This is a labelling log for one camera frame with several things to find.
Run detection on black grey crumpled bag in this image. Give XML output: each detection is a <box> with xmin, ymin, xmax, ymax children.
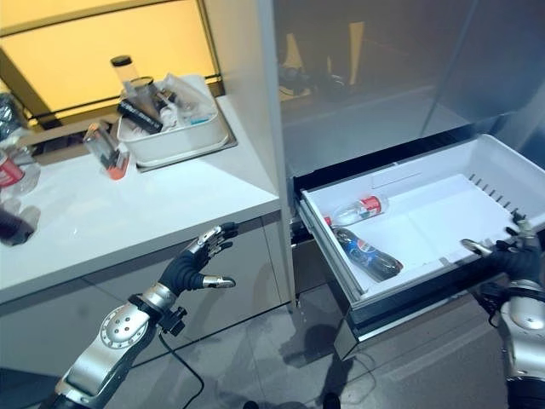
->
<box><xmin>0</xmin><ymin>90</ymin><xmax>27</xmax><ymax>144</ymax></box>

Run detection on black packaged box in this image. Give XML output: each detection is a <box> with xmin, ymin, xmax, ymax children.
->
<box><xmin>118</xmin><ymin>99</ymin><xmax>165</xmax><ymax>133</ymax></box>

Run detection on silver refrigerator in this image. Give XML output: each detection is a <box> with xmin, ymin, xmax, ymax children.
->
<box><xmin>255</xmin><ymin>0</ymin><xmax>545</xmax><ymax>357</ymax></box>

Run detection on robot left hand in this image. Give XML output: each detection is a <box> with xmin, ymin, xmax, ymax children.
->
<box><xmin>158</xmin><ymin>221</ymin><xmax>238</xmax><ymax>296</ymax></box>

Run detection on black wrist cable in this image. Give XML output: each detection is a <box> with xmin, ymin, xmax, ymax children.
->
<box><xmin>158</xmin><ymin>326</ymin><xmax>216</xmax><ymax>409</ymax></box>

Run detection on white counter cabinet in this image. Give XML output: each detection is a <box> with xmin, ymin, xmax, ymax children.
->
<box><xmin>0</xmin><ymin>93</ymin><xmax>295</xmax><ymax>378</ymax></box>

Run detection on dark cola bottle blue label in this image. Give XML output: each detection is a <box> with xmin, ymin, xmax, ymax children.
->
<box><xmin>323</xmin><ymin>216</ymin><xmax>404</xmax><ymax>283</ymax></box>

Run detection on white refrigerator drawer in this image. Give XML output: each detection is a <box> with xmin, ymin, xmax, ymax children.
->
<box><xmin>299</xmin><ymin>134</ymin><xmax>545</xmax><ymax>306</ymax></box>

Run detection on clear bottle red white label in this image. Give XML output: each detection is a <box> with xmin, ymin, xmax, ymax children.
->
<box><xmin>0</xmin><ymin>146</ymin><xmax>43</xmax><ymax>198</ymax></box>

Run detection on clear bottle with red label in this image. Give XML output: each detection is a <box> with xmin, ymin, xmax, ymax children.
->
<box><xmin>330</xmin><ymin>194</ymin><xmax>391</xmax><ymax>227</ymax></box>

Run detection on clear plastic bags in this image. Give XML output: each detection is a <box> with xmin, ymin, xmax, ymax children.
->
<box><xmin>153</xmin><ymin>73</ymin><xmax>216</xmax><ymax>131</ymax></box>

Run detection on white plastic tub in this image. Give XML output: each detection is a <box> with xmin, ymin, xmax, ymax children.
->
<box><xmin>117</xmin><ymin>74</ymin><xmax>229</xmax><ymax>166</ymax></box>

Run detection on clear jar with black rim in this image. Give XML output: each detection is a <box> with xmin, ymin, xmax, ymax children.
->
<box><xmin>126</xmin><ymin>76</ymin><xmax>158</xmax><ymax>112</ymax></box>

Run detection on dark drink bottle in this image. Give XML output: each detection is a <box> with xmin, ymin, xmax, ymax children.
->
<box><xmin>0</xmin><ymin>203</ymin><xmax>42</xmax><ymax>248</ymax></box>

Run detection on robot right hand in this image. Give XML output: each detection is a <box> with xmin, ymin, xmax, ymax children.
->
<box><xmin>461</xmin><ymin>214</ymin><xmax>545</xmax><ymax>285</ymax></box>

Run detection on clear bottle with orange base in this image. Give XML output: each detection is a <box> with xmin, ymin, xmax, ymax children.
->
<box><xmin>82</xmin><ymin>120</ymin><xmax>131</xmax><ymax>182</ymax></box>

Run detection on clear cylinder with black lid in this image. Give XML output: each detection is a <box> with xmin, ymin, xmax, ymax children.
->
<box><xmin>110</xmin><ymin>55</ymin><xmax>134</xmax><ymax>91</ymax></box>

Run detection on yellow lit shelf unit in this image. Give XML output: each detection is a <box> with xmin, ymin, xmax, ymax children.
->
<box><xmin>0</xmin><ymin>0</ymin><xmax>227</xmax><ymax>133</ymax></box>

